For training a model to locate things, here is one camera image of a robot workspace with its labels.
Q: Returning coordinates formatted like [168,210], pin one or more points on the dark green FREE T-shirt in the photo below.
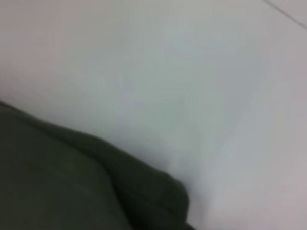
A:
[60,179]

